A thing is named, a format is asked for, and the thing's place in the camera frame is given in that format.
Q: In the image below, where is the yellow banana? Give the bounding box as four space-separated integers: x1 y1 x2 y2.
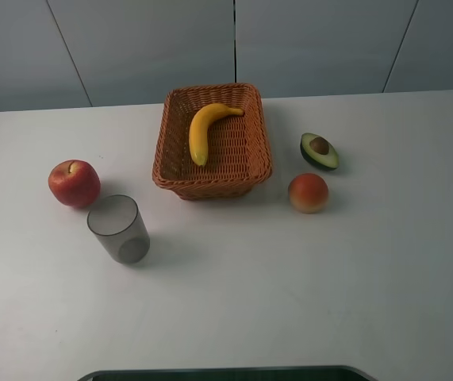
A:
189 103 244 167

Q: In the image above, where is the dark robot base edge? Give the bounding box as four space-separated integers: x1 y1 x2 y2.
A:
80 365 374 381

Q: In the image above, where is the brown wicker basket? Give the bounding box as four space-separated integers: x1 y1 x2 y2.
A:
152 83 272 200

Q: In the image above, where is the orange red peach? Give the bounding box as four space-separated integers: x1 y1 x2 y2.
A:
288 173 329 214

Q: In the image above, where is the halved avocado with pit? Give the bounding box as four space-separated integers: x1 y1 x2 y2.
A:
300 133 340 171

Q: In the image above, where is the grey translucent plastic cup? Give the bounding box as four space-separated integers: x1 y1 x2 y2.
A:
86 194 150 265

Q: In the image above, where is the red apple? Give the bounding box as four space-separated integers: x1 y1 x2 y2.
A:
48 160 101 209

